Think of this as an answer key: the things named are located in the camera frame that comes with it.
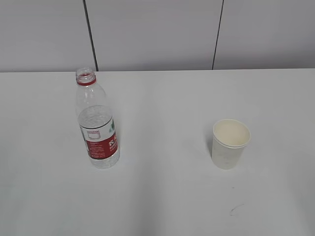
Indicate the clear plastic water bottle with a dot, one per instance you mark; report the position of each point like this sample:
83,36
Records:
96,120

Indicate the white paper cup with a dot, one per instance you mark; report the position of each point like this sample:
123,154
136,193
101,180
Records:
230,137

